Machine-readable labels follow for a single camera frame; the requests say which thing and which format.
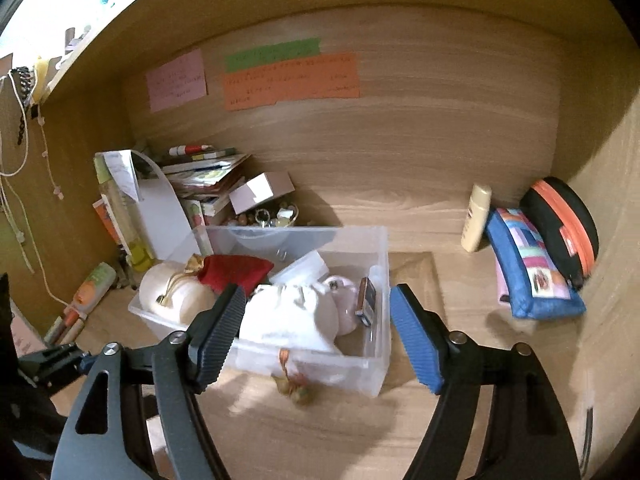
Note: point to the small white cardboard box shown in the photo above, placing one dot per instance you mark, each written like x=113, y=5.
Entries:
x=260, y=192

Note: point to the pink sticky note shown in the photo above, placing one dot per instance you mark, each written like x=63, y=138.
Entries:
x=177, y=80

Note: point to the green sticky note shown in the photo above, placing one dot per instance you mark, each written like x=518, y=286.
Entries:
x=272, y=55

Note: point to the orange printed box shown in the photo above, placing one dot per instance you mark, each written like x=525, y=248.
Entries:
x=107, y=220

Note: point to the clear plastic storage box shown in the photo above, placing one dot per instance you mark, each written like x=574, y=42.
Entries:
x=370, y=365

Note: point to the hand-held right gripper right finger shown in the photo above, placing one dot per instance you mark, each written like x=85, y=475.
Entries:
x=415, y=345

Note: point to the orange sticky note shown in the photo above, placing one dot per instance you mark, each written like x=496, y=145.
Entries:
x=290, y=85

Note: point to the white printed paper sheet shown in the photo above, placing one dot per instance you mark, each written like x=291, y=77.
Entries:
x=120, y=170

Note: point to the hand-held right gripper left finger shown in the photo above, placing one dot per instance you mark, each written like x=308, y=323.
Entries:
x=220, y=340

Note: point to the black orange zip case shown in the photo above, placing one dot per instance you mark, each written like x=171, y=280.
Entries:
x=560, y=215

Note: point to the clear plastic bowl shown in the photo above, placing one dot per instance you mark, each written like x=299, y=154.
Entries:
x=265, y=245

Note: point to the green orange tube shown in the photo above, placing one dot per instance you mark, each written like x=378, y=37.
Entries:
x=95, y=287

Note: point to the red cloth pouch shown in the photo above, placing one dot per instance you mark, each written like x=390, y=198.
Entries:
x=235, y=270

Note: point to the cream lotion bottle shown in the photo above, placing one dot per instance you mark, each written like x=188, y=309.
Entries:
x=477, y=215

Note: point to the brown tassel charm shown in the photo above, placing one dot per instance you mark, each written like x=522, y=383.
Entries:
x=295, y=385

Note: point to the small dark rectangular case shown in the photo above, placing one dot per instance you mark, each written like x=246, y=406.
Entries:
x=367, y=300

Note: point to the red white pen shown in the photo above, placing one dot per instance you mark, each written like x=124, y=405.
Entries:
x=190, y=150

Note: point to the white plastic packet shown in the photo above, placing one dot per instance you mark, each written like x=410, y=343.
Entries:
x=300, y=269

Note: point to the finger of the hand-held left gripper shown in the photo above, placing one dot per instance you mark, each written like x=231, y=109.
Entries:
x=50, y=365

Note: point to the orange capped marker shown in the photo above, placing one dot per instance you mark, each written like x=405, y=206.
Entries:
x=65, y=327

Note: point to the blue patchwork pencil case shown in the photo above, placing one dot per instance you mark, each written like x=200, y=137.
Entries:
x=530, y=270

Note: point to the white file holder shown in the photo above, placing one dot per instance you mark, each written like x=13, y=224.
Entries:
x=160, y=210

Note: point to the wooden desktop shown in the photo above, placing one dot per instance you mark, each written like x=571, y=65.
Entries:
x=340, y=435

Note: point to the stack of books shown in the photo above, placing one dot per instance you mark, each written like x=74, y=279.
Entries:
x=205, y=180

